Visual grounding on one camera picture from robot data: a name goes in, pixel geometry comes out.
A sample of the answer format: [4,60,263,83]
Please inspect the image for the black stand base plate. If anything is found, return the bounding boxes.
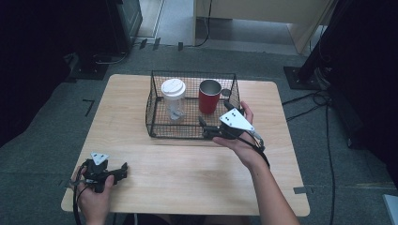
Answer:
[66,52,110,82]
[283,65,330,92]

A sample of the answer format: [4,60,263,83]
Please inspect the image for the angled black floor tape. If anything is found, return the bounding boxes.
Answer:
[82,98,96,117]

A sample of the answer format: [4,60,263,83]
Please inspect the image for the black floor cables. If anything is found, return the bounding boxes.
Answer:
[281,89,338,225]

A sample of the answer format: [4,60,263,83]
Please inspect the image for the black cabinet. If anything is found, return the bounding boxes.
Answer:
[104,0,144,54]

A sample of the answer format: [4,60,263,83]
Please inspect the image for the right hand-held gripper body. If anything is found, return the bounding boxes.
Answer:
[215,107,266,147]

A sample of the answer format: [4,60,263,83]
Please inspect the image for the dark curtain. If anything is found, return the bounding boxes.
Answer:
[0,0,111,148]
[304,0,398,188]

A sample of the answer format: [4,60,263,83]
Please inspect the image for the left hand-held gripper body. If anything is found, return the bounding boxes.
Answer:
[82,151,116,194]

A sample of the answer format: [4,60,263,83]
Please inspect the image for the black wire mesh basket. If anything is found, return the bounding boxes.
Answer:
[145,69,241,141]

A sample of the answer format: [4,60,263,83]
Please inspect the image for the person's right hand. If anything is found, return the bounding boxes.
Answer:
[212,99,270,173]

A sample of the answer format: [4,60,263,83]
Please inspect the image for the clear cup with white lid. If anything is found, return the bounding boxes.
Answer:
[161,78,187,123]

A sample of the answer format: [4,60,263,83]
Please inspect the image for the hanging black cable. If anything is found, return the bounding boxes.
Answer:
[194,0,214,49]

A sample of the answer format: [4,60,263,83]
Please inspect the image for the red steel cup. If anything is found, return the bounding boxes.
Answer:
[198,79,222,115]

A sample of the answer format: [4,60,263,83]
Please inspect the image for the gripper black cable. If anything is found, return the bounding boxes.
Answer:
[229,129,271,169]
[71,160,90,225]

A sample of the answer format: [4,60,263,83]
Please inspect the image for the light wooden cabinet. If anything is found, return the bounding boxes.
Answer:
[192,0,340,55]

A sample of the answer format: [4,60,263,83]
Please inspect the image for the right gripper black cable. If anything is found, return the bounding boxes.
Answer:
[229,129,271,169]

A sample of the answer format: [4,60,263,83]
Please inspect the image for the person's left hand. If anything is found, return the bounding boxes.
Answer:
[72,166,115,225]

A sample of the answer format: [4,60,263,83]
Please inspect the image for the person's lap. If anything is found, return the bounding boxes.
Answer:
[123,213,253,225]

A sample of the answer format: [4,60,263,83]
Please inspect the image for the white box corner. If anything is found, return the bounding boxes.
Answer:
[382,193,398,225]

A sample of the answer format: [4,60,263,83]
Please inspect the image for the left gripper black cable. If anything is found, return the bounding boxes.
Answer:
[71,160,90,225]

